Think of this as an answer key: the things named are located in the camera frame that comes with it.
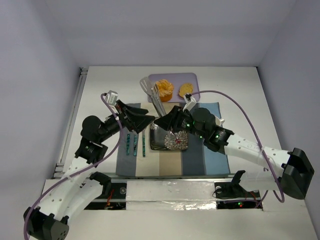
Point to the white front foam panel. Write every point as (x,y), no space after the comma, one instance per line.
(173,210)

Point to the fork with green handle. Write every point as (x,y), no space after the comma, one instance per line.
(128,143)

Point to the black floral square plate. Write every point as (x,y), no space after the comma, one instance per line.
(161,140)

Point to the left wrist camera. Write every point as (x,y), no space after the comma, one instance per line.
(111,97)

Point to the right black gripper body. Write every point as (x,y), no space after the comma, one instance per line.
(176,119)

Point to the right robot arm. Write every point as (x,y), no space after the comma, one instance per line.
(289,172)

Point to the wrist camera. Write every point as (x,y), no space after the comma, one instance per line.
(111,97)
(190,102)

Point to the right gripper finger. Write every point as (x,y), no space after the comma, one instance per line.
(166,122)
(173,112)

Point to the aluminium frame rail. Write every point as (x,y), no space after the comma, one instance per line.
(59,166)

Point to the sliced bread piece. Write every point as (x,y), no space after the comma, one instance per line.
(186,88)

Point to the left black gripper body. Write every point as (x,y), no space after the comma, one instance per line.
(125,116)

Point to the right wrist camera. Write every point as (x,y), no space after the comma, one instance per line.
(190,102)

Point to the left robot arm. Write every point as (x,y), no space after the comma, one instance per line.
(50,217)

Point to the white ceramic mug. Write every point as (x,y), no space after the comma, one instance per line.
(219,121)

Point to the knife with green handle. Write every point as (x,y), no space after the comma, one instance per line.
(135,143)

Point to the spoon with green handle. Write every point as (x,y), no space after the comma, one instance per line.
(143,144)

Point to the metal serving tongs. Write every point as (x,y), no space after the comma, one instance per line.
(151,89)

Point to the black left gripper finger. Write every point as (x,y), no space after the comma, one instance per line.
(141,122)
(133,112)

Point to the lavender plastic tray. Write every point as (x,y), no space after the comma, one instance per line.
(177,79)

